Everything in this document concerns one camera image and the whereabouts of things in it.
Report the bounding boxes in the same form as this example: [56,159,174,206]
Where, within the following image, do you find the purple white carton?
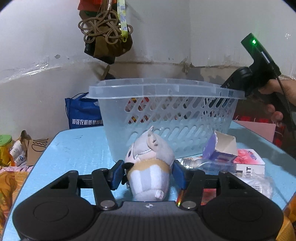
[203,131,238,162]

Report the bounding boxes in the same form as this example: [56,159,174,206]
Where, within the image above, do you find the brown hanging bag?
[84,27,133,64]

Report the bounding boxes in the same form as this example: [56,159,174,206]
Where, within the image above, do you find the blue tote bag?
[65,92,103,129]

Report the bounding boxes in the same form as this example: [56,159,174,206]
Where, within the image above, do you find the red black plaid pillow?
[233,113,287,148]

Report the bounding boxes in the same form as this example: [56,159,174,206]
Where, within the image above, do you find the brown paper bag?
[19,130,52,166]

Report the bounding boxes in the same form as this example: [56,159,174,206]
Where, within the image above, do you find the pink white tissue box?
[233,149,265,175]

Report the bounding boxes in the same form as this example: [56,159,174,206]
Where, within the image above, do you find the red hanging cloth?
[78,0,117,12]

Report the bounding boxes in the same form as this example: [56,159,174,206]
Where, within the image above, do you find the clear plastic packet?
[234,173,273,199]

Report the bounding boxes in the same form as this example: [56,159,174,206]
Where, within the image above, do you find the tan knotted rope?
[78,0,134,45]

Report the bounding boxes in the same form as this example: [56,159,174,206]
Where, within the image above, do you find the yellow patterned lanyard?
[116,0,129,43]

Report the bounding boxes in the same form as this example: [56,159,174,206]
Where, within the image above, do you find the grey fox plush doll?
[121,126,175,202]

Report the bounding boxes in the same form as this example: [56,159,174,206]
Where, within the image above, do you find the person's right hand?
[259,79,295,125]

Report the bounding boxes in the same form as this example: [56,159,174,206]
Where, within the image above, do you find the green tin box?
[0,135,13,149]

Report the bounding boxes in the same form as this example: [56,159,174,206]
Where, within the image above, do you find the clear plastic lattice basket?
[88,78,245,161]

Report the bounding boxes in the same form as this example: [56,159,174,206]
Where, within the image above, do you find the white snack packet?
[10,140,26,166]

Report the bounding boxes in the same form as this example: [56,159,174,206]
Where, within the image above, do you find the pink board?
[235,120,276,143]

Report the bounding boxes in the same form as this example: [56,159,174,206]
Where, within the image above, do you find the orange floral blanket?
[0,166,33,238]

